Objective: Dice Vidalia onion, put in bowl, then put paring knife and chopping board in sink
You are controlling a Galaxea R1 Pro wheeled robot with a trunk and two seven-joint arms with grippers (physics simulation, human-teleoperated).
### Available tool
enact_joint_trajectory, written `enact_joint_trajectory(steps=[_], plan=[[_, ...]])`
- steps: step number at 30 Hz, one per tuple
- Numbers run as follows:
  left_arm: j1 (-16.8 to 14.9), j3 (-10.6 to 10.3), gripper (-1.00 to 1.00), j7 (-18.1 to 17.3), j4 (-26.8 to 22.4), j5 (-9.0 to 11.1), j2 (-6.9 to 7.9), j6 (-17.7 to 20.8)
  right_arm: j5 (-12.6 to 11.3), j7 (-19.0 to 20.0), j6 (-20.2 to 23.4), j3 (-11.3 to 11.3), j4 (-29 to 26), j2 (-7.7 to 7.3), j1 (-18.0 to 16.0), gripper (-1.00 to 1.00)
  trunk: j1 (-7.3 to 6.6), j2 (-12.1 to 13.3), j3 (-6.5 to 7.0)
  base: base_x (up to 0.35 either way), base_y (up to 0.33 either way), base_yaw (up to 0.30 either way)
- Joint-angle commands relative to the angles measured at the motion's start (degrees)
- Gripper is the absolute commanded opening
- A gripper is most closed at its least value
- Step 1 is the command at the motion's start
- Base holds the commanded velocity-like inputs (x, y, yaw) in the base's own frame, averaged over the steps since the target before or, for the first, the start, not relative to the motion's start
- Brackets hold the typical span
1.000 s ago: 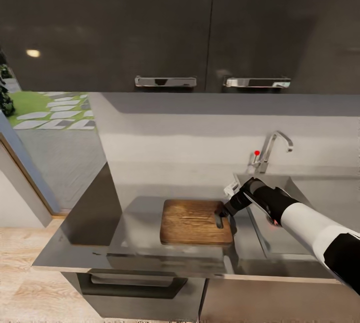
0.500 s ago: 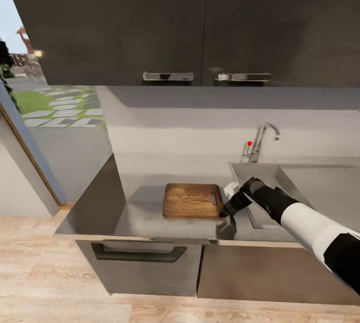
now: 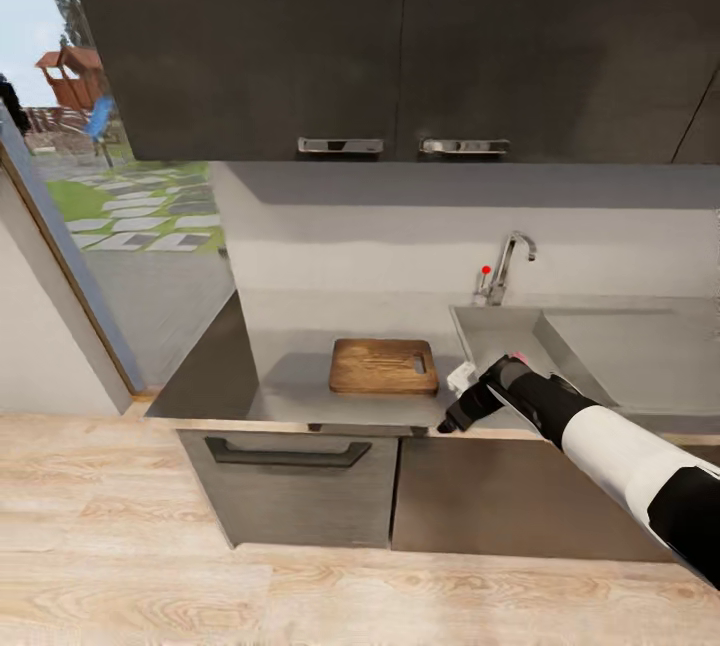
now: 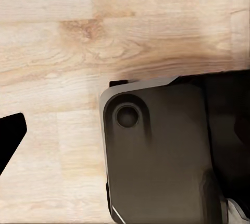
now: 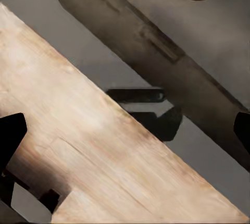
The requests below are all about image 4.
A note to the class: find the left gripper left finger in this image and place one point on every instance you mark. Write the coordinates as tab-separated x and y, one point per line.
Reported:
12	130

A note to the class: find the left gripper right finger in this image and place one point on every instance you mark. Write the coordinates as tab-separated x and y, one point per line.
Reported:
242	129

